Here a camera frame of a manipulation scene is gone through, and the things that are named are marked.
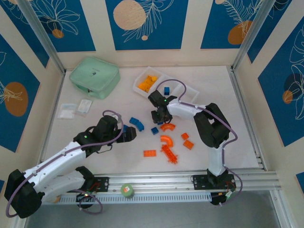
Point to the orange curved lego track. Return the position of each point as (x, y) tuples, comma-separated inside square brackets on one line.
[(168, 127), (167, 140)]

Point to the blue lego brick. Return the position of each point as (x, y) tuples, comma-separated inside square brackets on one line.
[(154, 130), (140, 126), (167, 90), (125, 129), (133, 120)]

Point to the small yellow lego brick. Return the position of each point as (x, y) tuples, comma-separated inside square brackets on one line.
[(143, 85)]

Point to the yellow lego plate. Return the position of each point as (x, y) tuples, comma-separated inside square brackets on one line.
[(152, 78)]

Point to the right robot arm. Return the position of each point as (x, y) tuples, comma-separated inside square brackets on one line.
[(183, 110)]

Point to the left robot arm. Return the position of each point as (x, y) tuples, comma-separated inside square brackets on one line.
[(54, 161)]

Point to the small orange lego brick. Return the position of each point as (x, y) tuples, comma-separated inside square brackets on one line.
[(184, 136)]

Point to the flat orange lego plate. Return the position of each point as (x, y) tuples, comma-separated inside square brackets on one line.
[(149, 153)]

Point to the white three-compartment sorting tray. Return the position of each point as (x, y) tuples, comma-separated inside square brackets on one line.
[(190, 95)]

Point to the small clear plastic packet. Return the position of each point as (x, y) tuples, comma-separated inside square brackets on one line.
[(84, 105)]

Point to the orange lego girder piece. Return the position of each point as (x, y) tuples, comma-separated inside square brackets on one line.
[(169, 154)]

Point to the large clear plastic packet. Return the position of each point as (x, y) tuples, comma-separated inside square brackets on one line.
[(67, 111)]

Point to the green tape roll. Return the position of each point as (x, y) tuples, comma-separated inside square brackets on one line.
[(127, 190)]

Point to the mint green zipper pouch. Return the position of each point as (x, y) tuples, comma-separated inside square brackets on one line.
[(95, 77)]

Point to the black control board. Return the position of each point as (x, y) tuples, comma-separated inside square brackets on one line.
[(85, 200), (222, 199)]

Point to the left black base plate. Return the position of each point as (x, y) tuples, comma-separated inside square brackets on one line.
[(102, 184)]

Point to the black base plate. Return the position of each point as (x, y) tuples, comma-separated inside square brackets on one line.
[(202, 182), (102, 184)]

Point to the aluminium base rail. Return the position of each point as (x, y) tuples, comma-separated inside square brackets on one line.
[(154, 180)]

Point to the aluminium side rail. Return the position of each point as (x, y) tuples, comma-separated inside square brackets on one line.
[(247, 118), (52, 116)]

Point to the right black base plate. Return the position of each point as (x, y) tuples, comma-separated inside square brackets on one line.
[(202, 182)]

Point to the aluminium frame post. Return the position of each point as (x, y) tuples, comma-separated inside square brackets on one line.
[(253, 31), (40, 33)]

